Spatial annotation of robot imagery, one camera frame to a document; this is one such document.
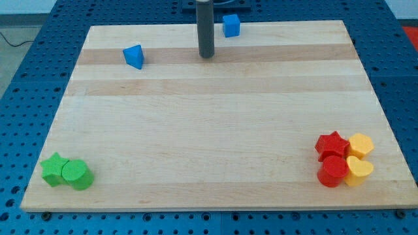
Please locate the blue cube block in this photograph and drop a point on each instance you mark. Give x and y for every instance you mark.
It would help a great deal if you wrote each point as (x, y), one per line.
(231, 25)

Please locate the red cylinder block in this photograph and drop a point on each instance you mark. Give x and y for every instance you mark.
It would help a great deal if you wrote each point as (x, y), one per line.
(333, 170)

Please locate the blue triangle block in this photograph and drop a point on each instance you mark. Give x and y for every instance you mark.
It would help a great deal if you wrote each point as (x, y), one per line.
(134, 56)

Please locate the yellow heart block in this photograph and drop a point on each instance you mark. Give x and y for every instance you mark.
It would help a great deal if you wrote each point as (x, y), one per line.
(359, 171)

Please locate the green cylinder block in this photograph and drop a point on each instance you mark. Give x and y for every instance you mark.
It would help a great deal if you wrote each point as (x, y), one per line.
(77, 174)

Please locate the light wooden board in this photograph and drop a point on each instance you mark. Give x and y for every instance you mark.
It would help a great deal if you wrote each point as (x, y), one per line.
(233, 132)

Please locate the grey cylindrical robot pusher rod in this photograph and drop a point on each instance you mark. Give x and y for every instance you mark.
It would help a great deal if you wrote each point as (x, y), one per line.
(205, 27)

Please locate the red star block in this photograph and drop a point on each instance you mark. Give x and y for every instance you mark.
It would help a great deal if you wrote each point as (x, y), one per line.
(331, 145)

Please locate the green star block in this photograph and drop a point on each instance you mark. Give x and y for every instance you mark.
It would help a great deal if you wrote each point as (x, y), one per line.
(52, 170)

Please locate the yellow hexagon block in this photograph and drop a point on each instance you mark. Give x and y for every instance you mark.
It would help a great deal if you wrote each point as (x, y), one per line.
(360, 145)

